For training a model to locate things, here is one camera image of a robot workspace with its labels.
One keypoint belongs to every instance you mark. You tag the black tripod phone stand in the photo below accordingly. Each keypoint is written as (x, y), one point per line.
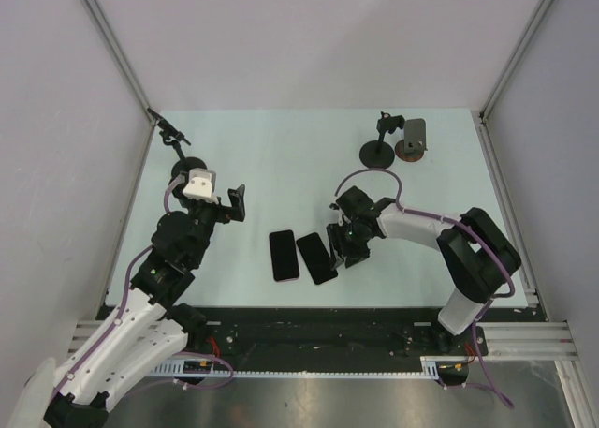
(378, 154)

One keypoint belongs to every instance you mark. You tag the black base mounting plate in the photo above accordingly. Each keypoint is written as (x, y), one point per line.
(337, 341)

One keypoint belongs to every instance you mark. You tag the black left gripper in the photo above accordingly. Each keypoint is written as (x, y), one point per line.
(236, 201)

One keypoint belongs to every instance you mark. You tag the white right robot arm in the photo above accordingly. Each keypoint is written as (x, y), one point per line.
(478, 257)

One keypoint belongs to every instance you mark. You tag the pink phone black screen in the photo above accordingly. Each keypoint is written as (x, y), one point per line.
(283, 255)

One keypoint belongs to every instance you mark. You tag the white corner frame post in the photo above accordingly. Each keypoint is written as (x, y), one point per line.
(524, 43)

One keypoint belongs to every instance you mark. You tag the white phone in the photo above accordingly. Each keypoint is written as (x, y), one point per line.
(316, 258)

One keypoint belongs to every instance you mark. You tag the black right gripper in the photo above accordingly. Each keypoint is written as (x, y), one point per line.
(340, 248)

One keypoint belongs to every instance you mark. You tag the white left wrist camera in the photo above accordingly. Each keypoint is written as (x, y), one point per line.
(200, 185)

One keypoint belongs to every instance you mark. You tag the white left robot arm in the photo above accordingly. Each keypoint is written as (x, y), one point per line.
(149, 324)

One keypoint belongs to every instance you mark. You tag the left aluminium frame post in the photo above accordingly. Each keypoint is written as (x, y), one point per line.
(108, 36)

